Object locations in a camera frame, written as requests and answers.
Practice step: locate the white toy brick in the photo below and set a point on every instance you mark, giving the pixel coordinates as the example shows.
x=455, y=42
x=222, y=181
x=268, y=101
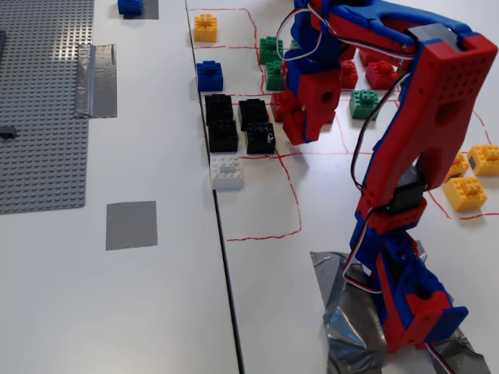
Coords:
x=227, y=175

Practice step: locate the grey duct tape strip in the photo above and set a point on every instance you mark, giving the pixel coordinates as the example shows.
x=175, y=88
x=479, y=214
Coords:
x=97, y=85

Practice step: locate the grey studded baseplate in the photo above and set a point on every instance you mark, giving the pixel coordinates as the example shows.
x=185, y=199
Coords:
x=39, y=117

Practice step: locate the small dark grey piece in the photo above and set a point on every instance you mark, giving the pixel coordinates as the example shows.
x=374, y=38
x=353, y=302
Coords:
x=7, y=133

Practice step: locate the crumpled silver duct tape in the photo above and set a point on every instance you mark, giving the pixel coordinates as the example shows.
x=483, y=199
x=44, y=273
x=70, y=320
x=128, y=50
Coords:
x=343, y=331

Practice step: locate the yellow toy brick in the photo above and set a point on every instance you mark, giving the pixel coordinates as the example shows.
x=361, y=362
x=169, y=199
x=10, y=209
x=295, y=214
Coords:
x=458, y=167
x=485, y=161
x=205, y=31
x=466, y=196

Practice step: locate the black toy brick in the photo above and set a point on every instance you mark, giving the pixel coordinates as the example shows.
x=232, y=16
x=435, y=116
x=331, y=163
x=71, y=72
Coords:
x=260, y=140
x=223, y=138
x=218, y=109
x=252, y=113

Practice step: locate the blue toy brick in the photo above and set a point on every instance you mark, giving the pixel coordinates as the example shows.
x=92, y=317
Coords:
x=130, y=7
x=209, y=80

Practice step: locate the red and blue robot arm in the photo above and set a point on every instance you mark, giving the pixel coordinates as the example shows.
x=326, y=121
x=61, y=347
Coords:
x=440, y=97

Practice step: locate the red and blue gripper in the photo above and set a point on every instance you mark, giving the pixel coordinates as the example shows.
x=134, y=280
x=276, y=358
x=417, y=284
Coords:
x=317, y=105

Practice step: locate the grey square tape marker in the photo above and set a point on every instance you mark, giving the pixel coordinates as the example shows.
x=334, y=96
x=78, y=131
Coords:
x=132, y=226
x=151, y=9

